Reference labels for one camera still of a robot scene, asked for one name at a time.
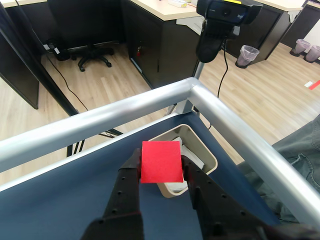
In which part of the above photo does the red cube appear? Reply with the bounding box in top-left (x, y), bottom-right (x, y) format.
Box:
top-left (140, 140), bottom-right (185, 184)

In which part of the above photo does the wire bin with plastic liner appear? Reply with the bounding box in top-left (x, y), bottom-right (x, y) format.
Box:
top-left (289, 39), bottom-right (312, 57)
top-left (304, 44), bottom-right (320, 63)
top-left (235, 44), bottom-right (260, 69)

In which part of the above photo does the black floor power box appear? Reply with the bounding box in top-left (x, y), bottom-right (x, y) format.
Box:
top-left (47, 39), bottom-right (70, 61)

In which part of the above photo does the beige box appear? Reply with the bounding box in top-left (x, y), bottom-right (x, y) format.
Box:
top-left (147, 124), bottom-right (218, 199)

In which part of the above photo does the black webcam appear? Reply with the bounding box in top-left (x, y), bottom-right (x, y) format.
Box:
top-left (195, 0), bottom-right (263, 63)

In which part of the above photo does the silver metal frame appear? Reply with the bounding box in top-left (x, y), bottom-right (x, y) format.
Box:
top-left (0, 76), bottom-right (320, 225)

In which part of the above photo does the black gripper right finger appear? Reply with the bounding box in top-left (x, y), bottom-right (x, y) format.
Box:
top-left (181, 154), bottom-right (269, 240)

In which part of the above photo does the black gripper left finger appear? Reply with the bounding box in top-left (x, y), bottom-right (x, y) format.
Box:
top-left (79, 148), bottom-right (145, 240)

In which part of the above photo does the black desk with beige top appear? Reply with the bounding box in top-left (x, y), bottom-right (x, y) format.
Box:
top-left (224, 0), bottom-right (305, 66)
top-left (121, 0), bottom-right (210, 90)
top-left (279, 0), bottom-right (320, 48)

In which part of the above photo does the person's leg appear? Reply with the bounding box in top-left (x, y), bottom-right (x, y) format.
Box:
top-left (237, 117), bottom-right (320, 223)

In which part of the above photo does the black webcam cable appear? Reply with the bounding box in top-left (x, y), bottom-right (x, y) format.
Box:
top-left (216, 41), bottom-right (230, 98)

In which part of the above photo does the black partition panel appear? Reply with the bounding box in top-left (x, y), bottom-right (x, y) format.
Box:
top-left (0, 0), bottom-right (78, 117)

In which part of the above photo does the black floor cable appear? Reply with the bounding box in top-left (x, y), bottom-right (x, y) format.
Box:
top-left (47, 56), bottom-right (89, 111)

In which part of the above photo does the black office chair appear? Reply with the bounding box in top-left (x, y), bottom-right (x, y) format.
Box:
top-left (71, 41), bottom-right (115, 73)

